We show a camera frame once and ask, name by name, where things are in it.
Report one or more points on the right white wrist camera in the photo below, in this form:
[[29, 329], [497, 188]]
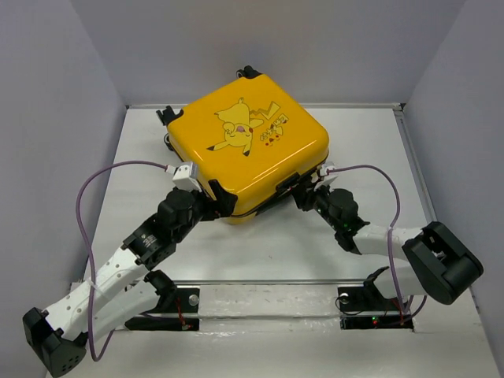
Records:
[[326, 174]]

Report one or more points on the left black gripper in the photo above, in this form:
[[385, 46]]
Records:
[[225, 202]]

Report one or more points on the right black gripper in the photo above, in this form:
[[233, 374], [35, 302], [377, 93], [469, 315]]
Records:
[[304, 194]]

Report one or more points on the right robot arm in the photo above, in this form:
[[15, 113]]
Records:
[[430, 261]]

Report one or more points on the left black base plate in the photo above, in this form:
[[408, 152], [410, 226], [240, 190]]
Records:
[[181, 315]]

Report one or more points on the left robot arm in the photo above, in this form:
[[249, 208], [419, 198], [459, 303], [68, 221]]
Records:
[[129, 283]]

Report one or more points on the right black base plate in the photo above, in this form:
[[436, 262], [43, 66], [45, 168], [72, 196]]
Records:
[[364, 308]]

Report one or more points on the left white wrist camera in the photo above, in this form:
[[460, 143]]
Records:
[[185, 177]]

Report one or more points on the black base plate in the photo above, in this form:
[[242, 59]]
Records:
[[181, 315], [364, 308]]

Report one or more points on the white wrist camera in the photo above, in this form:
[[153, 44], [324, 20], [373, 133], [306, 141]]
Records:
[[185, 177], [326, 174]]

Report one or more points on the yellow hard-shell suitcase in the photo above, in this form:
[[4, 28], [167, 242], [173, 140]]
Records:
[[252, 137]]

